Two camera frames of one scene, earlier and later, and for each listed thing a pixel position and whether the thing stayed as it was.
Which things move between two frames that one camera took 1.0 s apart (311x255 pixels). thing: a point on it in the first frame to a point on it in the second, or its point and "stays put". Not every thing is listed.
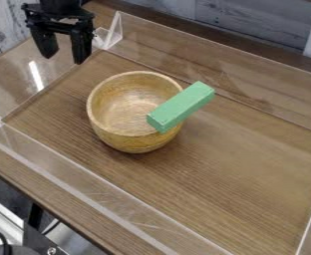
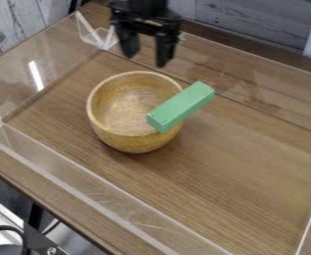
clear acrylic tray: [180, 138] stays put
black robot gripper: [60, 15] to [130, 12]
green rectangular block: [180, 106] stays put
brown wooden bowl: [122, 99] stays put
